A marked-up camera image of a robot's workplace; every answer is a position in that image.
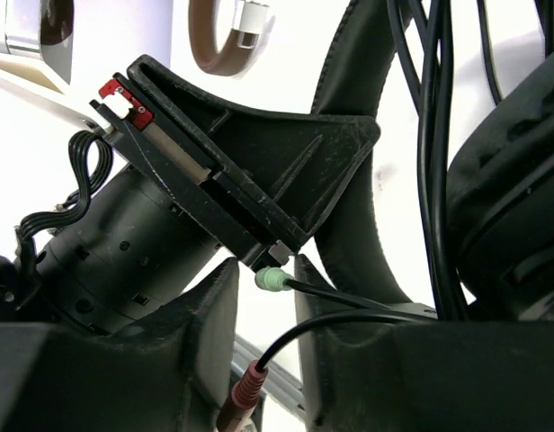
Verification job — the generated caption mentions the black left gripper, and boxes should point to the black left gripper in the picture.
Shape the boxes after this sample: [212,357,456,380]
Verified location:
[91,55,380,270]

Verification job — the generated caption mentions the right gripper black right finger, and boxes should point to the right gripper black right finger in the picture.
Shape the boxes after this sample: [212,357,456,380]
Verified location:
[293,254,554,432]

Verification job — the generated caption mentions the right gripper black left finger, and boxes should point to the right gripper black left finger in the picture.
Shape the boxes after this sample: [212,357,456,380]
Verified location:
[0,258,239,431]

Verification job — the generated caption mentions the thin black headset cable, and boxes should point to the thin black headset cable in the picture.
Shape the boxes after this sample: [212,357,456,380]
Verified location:
[215,0,554,432]

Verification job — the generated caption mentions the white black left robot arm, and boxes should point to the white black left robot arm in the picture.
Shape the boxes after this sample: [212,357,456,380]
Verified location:
[16,55,380,335]

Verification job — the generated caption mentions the brown silver headphones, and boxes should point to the brown silver headphones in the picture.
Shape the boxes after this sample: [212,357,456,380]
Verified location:
[0,1,274,95]

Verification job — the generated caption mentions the aluminium table edge rail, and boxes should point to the aluminium table edge rail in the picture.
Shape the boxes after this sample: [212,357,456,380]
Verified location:
[230,335,307,431]

